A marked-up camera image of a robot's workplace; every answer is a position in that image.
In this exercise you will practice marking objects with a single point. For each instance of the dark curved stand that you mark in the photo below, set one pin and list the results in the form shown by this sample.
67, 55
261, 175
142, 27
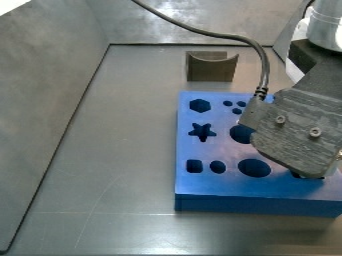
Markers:
210, 66

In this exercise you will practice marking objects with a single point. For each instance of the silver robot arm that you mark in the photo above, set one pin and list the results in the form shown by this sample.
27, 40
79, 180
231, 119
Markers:
327, 23

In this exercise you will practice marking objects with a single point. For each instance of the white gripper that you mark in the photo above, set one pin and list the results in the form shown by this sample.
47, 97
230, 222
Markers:
313, 102

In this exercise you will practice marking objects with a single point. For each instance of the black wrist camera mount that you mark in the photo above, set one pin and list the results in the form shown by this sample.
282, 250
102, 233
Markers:
265, 117

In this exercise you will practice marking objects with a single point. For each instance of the blue foam shape board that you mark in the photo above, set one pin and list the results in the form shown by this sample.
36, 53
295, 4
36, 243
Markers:
223, 176

